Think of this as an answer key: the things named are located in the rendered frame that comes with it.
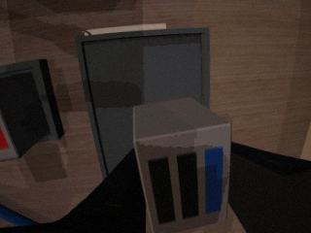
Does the tan flat panel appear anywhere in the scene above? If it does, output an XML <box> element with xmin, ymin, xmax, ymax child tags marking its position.
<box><xmin>300</xmin><ymin>124</ymin><xmax>311</xmax><ymax>160</ymax></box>

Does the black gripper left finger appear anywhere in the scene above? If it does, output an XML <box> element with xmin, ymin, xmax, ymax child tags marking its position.
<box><xmin>0</xmin><ymin>148</ymin><xmax>147</xmax><ymax>233</ymax></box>

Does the blue rod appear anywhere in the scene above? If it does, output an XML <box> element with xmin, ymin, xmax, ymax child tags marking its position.
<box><xmin>0</xmin><ymin>205</ymin><xmax>39</xmax><ymax>226</ymax></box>

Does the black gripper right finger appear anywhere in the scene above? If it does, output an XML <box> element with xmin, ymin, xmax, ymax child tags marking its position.
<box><xmin>228</xmin><ymin>141</ymin><xmax>311</xmax><ymax>233</ymax></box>

